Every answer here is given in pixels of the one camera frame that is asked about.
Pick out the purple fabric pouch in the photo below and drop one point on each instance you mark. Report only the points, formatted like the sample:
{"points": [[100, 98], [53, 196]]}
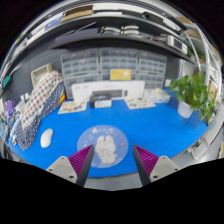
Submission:
{"points": [[9, 108]]}

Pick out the wall shelf unit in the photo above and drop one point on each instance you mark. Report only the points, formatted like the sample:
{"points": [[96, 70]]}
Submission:
{"points": [[110, 36]]}

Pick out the small white carton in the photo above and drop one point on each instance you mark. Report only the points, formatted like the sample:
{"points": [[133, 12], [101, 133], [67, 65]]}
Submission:
{"points": [[159, 96]]}

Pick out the grey plastic drawer cabinet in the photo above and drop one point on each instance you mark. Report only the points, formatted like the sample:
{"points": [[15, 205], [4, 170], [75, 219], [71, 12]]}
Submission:
{"points": [[80, 63], [151, 66], [118, 58]]}

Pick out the food-print sticker sheet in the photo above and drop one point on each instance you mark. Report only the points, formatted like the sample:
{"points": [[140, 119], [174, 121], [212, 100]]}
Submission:
{"points": [[140, 104], [71, 107]]}

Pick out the long white keyboard box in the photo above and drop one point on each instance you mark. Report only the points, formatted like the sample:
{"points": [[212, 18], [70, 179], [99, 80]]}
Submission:
{"points": [[133, 88]]}

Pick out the navy polka dot cloth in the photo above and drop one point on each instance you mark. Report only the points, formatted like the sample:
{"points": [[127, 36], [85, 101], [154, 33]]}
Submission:
{"points": [[26, 136]]}

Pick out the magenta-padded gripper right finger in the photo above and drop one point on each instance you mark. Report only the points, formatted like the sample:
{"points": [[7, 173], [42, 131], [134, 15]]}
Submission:
{"points": [[148, 160]]}

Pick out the green potted plant white pot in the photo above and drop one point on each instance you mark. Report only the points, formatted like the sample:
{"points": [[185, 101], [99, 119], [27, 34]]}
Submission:
{"points": [[191, 91]]}

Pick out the red blue checked cloth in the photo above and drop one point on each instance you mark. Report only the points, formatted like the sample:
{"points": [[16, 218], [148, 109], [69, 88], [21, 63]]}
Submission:
{"points": [[43, 93]]}

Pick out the yellow card package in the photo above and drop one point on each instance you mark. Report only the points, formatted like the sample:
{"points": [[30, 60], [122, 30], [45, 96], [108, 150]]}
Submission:
{"points": [[120, 74]]}

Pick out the light grey computer mouse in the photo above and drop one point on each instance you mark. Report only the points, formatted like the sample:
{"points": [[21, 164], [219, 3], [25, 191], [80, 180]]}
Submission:
{"points": [[46, 138]]}

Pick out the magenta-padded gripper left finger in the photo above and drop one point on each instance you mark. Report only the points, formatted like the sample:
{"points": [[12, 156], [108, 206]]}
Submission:
{"points": [[78, 159]]}

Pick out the round rabbit-print mouse pad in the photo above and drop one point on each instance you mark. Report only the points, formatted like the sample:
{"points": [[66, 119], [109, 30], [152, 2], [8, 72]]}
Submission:
{"points": [[105, 133]]}

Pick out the small dark product box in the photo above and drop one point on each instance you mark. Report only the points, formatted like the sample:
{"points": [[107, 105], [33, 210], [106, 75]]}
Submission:
{"points": [[103, 96]]}

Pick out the white woven basket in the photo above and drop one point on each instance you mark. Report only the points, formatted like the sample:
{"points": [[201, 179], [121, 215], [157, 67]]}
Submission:
{"points": [[40, 74]]}

